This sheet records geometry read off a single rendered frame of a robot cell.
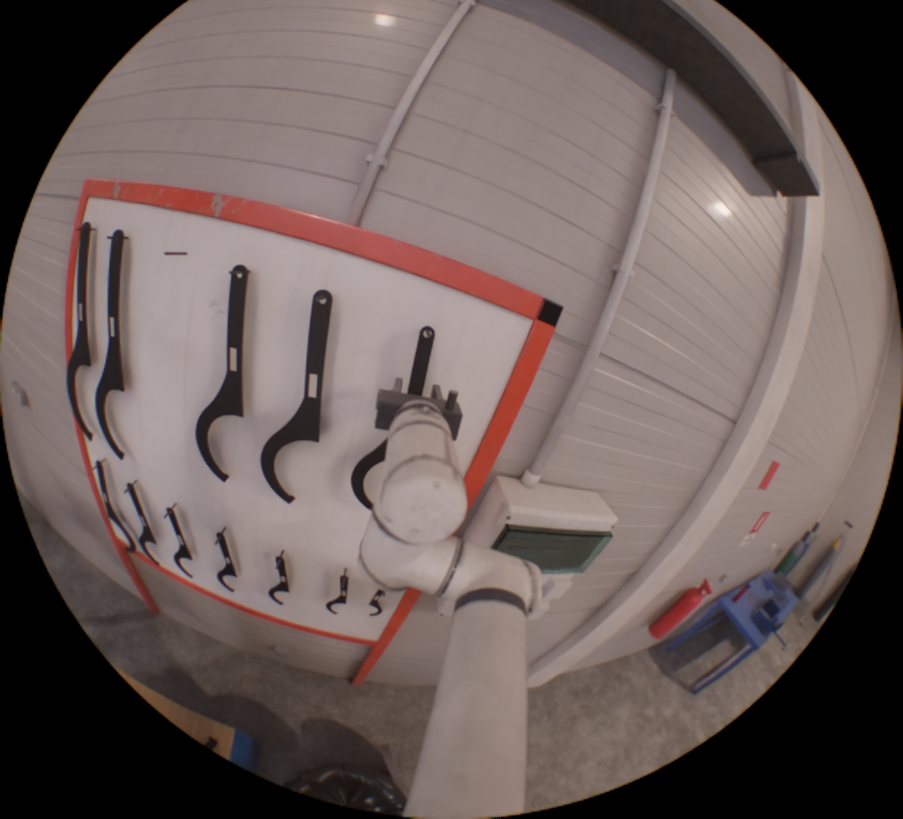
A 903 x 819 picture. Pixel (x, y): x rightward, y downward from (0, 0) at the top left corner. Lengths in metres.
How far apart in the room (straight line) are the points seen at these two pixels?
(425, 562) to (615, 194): 0.85
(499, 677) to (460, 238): 0.70
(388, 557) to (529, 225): 0.67
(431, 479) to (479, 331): 0.43
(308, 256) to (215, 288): 0.24
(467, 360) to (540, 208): 0.38
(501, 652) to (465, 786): 0.14
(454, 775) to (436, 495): 0.25
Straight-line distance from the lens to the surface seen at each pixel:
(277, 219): 0.70
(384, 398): 0.48
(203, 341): 0.82
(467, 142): 0.75
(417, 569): 0.40
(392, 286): 0.64
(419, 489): 0.29
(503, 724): 0.31
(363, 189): 0.67
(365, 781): 1.71
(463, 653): 0.34
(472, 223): 0.69
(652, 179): 0.91
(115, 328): 1.01
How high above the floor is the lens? 2.35
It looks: 14 degrees down
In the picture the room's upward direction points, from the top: 21 degrees clockwise
